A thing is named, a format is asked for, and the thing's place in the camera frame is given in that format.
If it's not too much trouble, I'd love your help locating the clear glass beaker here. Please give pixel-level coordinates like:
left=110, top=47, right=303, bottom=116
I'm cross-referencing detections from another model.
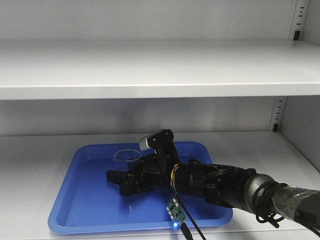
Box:
left=113, top=148, right=142, bottom=164

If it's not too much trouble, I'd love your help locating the green circuit board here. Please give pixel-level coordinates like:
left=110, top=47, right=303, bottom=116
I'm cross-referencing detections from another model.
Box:
left=166, top=197, right=187, bottom=223

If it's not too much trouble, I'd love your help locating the black cable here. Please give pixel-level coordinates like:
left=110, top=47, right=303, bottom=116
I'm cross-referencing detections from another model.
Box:
left=172, top=192, right=208, bottom=240

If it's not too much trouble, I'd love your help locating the blue plastic tray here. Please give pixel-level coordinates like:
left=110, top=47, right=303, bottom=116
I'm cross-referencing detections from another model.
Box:
left=47, top=141, right=234, bottom=235

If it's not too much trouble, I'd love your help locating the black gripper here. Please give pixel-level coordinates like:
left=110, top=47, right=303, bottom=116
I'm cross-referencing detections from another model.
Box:
left=106, top=153, right=180, bottom=197

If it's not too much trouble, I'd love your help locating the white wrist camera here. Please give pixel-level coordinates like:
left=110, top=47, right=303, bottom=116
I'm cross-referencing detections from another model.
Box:
left=139, top=129, right=174, bottom=151

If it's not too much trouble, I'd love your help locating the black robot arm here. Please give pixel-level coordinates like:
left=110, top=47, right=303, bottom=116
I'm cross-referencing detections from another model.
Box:
left=106, top=153, right=320, bottom=235

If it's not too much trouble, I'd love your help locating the white cabinet shelf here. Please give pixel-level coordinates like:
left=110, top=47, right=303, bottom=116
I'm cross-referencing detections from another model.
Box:
left=0, top=40, right=320, bottom=100

